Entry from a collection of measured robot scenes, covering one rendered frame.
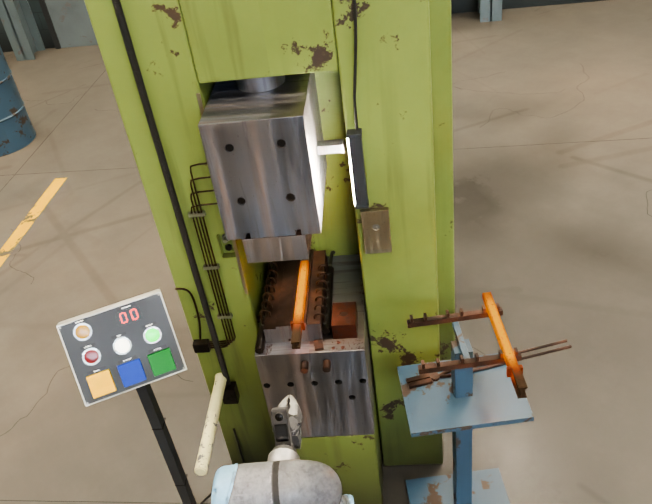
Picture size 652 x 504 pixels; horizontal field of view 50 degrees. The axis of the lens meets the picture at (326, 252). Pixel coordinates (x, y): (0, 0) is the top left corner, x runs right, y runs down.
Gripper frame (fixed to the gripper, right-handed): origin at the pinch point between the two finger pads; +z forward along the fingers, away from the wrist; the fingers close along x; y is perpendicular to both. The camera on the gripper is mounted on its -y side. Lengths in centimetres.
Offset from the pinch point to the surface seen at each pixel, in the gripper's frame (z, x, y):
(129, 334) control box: 20, -53, -11
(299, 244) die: 33.1, 5.3, -32.8
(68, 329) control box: 17, -70, -18
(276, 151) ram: 33, 3, -66
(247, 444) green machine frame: 47, -35, 82
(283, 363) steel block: 27.0, -6.3, 13.1
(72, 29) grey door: 643, -321, 82
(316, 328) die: 33.0, 6.1, 3.1
